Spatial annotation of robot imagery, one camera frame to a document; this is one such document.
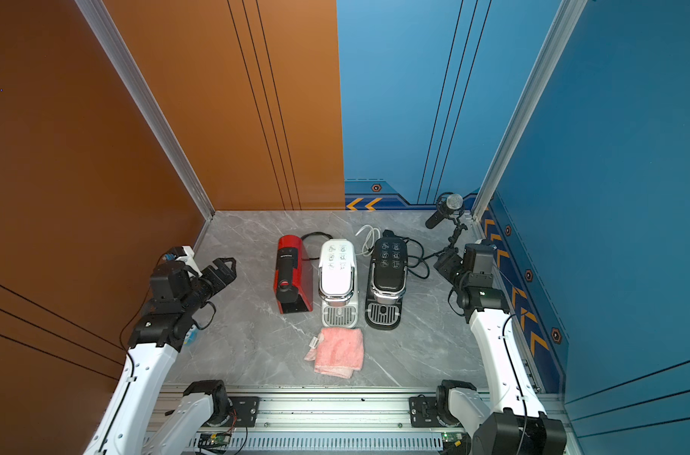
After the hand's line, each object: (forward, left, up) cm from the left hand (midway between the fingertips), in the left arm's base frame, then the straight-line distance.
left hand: (226, 262), depth 76 cm
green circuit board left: (-38, +1, -26) cm, 46 cm away
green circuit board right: (-37, -60, -24) cm, 75 cm away
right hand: (+4, -61, -3) cm, 61 cm away
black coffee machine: (-4, -44, -3) cm, 44 cm away
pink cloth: (-17, -30, -21) cm, 40 cm away
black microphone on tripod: (+22, -64, +1) cm, 68 cm away
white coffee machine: (-6, -31, -1) cm, 31 cm away
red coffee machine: (-1, -18, -5) cm, 18 cm away
